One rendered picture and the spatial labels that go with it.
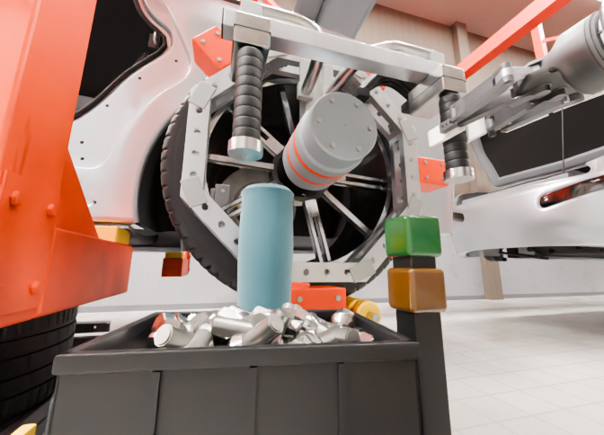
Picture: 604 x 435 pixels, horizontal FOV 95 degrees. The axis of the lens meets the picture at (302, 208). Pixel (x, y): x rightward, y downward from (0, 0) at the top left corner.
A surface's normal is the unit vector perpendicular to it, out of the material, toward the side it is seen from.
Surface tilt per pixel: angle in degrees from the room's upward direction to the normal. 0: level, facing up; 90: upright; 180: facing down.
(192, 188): 90
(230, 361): 90
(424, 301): 90
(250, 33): 90
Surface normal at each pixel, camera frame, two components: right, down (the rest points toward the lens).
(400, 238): -0.96, -0.07
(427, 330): 0.29, -0.20
